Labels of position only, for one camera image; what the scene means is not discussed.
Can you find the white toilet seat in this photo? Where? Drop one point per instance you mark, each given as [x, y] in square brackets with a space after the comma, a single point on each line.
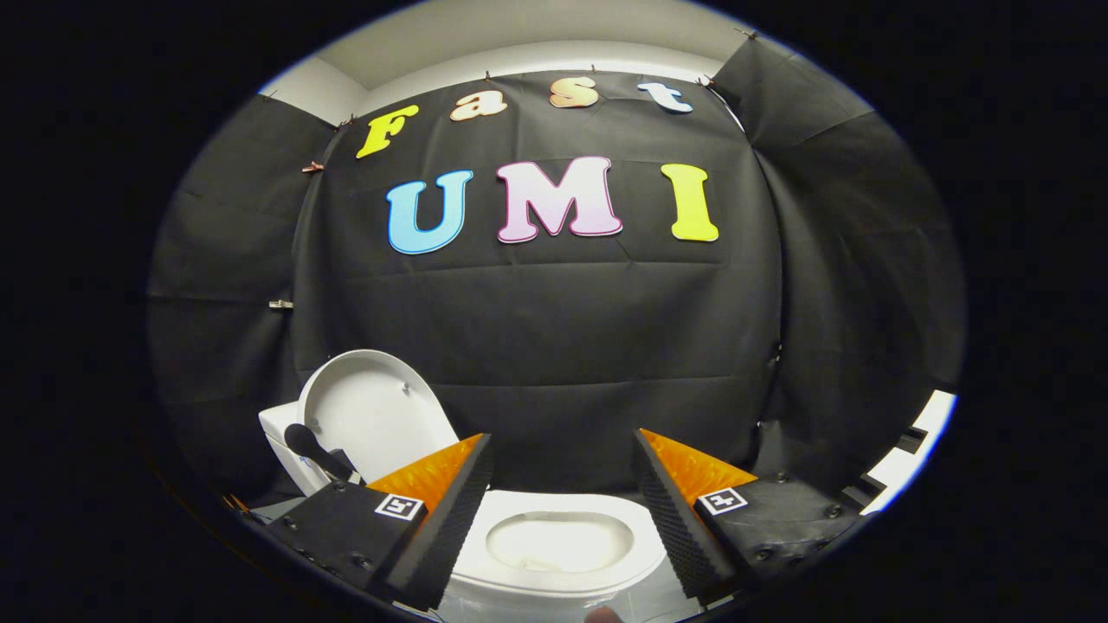
[645, 541]

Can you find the white ceramic toilet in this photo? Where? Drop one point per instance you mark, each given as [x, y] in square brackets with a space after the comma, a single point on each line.
[554, 545]

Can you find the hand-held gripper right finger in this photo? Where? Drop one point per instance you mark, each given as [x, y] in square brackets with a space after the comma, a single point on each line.
[675, 528]

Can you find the black and white striped steps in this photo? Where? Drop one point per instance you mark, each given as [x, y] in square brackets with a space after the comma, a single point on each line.
[909, 450]

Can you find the black backdrop cloth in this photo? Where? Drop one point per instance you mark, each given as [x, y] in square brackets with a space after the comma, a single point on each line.
[554, 329]

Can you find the black round-tipped rod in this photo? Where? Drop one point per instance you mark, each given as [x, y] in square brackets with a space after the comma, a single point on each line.
[313, 450]

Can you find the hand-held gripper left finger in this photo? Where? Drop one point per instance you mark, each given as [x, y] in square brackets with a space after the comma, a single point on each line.
[446, 528]

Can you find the white toilet lid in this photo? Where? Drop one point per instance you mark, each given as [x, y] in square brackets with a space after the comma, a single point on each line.
[372, 415]

